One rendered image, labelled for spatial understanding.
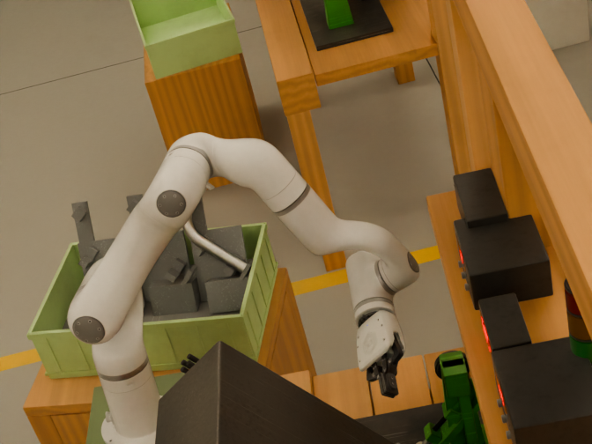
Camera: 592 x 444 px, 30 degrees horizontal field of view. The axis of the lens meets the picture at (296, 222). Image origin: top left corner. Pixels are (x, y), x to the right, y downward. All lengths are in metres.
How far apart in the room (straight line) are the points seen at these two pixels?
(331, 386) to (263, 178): 0.74
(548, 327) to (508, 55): 0.43
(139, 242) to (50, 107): 4.30
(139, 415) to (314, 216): 0.69
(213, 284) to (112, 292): 0.75
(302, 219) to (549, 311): 0.60
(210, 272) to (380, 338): 1.03
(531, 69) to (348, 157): 3.63
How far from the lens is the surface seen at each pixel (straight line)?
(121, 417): 2.61
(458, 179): 1.98
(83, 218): 3.22
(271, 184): 2.16
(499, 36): 1.75
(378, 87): 5.77
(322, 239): 2.21
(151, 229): 2.27
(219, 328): 2.92
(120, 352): 2.50
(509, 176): 1.85
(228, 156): 2.17
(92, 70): 6.83
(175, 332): 2.97
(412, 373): 2.71
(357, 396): 2.69
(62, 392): 3.14
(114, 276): 2.35
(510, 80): 1.62
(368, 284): 2.27
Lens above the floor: 2.73
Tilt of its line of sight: 34 degrees down
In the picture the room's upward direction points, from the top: 15 degrees counter-clockwise
